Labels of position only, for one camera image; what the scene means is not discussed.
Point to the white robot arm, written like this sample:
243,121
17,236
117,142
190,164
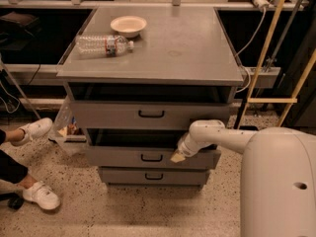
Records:
278,175

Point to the grey metal drawer cabinet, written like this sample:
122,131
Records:
182,56

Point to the white ceramic bowl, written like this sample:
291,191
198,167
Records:
128,26

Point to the white sneaker upper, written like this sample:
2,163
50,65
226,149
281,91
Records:
34,130

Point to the grey top drawer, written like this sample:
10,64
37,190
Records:
141,115

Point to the black trouser leg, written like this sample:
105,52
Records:
10,170

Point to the grey bottom drawer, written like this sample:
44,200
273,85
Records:
143,176

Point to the white sneaker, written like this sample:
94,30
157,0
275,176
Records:
43,195
34,130

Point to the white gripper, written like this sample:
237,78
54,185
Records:
185,149

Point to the clear plastic water bottle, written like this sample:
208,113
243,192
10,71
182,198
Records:
108,45

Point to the clear plastic bag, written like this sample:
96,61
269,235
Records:
66,132

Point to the yellow wooden ladder frame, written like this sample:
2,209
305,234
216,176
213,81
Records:
290,101

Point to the black chair caster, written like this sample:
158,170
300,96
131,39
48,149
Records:
15,203

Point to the white sneaker lower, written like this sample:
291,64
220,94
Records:
43,195

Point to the grey drawer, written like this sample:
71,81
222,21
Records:
143,148
143,176
141,115

